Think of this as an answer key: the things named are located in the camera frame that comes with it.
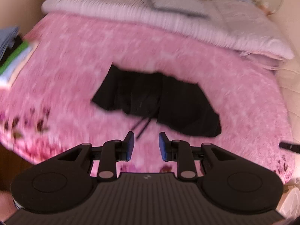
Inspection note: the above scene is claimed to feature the black garment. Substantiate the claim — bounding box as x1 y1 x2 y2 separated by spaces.
91 65 222 138

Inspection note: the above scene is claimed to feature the white plastic bucket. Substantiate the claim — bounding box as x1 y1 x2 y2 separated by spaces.
277 178 299 218

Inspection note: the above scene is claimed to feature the pink floral blanket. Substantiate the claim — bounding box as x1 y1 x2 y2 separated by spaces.
1 13 295 182

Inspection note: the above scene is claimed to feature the striped lilac folded quilt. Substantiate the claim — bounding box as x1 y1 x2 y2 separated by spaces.
42 0 294 60

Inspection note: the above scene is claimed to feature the grey pillow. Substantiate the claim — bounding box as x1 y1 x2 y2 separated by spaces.
149 0 208 17

